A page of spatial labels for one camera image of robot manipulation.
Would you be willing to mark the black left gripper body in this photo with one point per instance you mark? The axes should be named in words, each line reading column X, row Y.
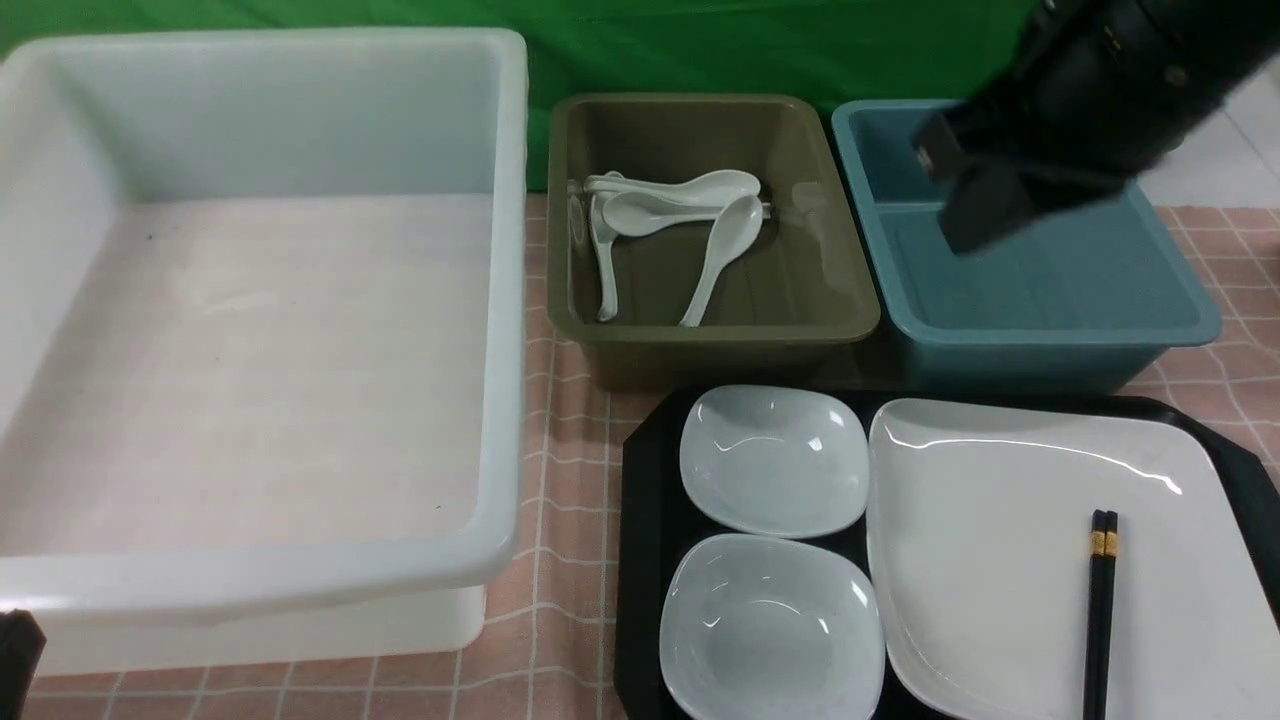
column 22, row 644

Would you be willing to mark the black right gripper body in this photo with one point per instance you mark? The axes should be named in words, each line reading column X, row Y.
column 1007, row 163

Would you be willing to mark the large white square plate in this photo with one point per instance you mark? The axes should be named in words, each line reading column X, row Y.
column 979, row 543

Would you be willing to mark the black chopstick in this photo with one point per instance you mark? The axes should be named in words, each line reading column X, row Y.
column 1094, row 613
column 1108, row 594

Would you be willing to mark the small white bowl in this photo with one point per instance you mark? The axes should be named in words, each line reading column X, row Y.
column 756, row 627
column 773, row 461

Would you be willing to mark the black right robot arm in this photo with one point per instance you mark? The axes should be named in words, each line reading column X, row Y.
column 1095, row 94

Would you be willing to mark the teal blue plastic bin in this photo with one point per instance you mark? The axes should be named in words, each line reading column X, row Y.
column 1079, row 304

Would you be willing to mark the green backdrop cloth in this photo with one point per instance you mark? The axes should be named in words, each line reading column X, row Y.
column 824, row 52

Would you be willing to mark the olive green plastic bin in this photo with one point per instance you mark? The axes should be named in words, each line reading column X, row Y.
column 798, row 299

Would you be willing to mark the white ceramic spoon, right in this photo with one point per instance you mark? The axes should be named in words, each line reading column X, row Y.
column 732, row 234

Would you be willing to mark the white ceramic spoon, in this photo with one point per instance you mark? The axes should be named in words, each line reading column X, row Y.
column 638, row 214
column 603, row 237
column 732, row 234
column 715, row 188

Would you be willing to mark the white ceramic spoon, top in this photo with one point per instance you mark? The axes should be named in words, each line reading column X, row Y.
column 715, row 188

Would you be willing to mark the white ceramic spoon, middle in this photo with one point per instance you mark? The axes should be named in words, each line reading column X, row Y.
column 638, row 214

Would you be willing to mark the white ceramic spoon, left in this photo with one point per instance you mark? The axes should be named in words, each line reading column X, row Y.
column 603, row 237

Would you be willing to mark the large white plastic bin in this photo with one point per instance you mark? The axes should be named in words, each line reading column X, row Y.
column 263, row 342

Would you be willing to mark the pink checkered tablecloth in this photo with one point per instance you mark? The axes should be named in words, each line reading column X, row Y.
column 546, row 651

